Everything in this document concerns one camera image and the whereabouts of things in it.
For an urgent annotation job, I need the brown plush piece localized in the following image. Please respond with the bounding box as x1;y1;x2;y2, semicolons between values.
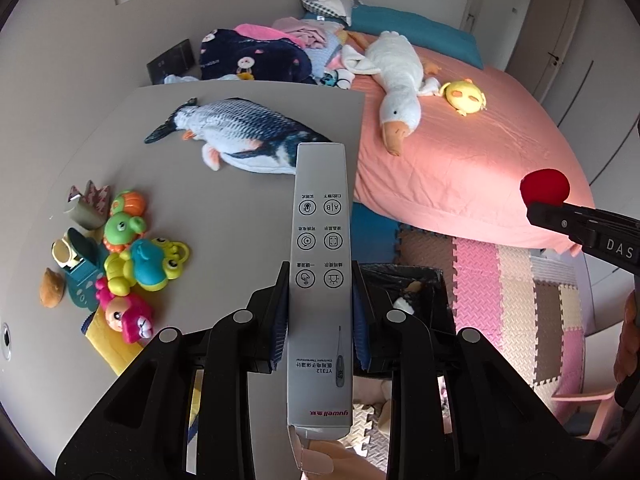
40;267;67;308

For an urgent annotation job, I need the teal pillow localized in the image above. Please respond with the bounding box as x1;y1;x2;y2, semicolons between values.
350;4;485;71

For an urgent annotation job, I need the hot pink cloth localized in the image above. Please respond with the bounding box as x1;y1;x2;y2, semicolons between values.
234;23;291;43

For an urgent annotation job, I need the black-lined waste bin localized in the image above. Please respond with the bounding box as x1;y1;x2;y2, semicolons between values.
357;261;457;336

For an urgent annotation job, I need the teal card box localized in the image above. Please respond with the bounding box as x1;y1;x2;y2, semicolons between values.
65;227;108;311

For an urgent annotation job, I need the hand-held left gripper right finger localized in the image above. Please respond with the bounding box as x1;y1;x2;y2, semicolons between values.
351;260;618;480

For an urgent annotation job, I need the navy printed blanket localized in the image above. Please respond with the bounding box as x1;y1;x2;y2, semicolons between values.
199;29;318;85

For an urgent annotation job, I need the person's right hand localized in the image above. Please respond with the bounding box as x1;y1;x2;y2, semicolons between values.
621;290;640;361

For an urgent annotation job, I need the yellow orange plush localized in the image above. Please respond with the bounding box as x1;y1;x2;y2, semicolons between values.
335;27;371;48

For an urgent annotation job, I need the person's beige trouser leg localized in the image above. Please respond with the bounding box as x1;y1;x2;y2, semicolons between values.
300;437;388;480

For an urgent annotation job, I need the grey thermometer box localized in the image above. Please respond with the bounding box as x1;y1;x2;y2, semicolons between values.
285;142;356;473

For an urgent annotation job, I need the blue white fish plush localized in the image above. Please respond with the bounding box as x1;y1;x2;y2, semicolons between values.
144;97;333;176

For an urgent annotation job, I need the light blue blanket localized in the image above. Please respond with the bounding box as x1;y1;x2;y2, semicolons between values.
305;32;346;68

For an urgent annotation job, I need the bed with pink sheet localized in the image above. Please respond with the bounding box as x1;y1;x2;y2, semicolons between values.
345;30;596;256

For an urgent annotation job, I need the white cartoon print cloth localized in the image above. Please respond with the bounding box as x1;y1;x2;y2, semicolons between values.
320;67;356;90

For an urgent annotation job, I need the beige round watch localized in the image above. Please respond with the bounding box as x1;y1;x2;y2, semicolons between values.
51;239;83;268

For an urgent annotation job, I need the mauve folded cloth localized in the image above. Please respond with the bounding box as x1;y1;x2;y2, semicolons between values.
272;16;328;50

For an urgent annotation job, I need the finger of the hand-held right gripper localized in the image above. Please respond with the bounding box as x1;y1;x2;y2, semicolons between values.
527;201;601;249

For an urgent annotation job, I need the pink plastic chair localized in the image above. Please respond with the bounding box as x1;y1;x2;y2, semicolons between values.
550;390;623;443

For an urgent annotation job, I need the pink monkey toy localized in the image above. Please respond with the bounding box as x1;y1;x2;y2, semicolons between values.
95;277;156;345

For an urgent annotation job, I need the patchwork pillow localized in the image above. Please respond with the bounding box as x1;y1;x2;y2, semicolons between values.
299;0;363;28

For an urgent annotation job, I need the small white orange toy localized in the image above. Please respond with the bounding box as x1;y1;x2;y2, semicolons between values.
391;281;426;316

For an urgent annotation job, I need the black flat box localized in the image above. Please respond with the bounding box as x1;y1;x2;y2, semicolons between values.
146;38;193;86

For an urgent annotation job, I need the red pompom ball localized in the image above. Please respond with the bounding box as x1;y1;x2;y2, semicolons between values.
520;168;571;206

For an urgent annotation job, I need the yellow chick plush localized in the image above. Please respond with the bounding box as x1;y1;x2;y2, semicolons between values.
440;78;488;117

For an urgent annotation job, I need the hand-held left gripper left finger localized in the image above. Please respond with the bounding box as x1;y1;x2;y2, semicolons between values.
55;261;292;480

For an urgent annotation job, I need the white goose plush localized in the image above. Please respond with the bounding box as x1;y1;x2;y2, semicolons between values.
341;30;443;157

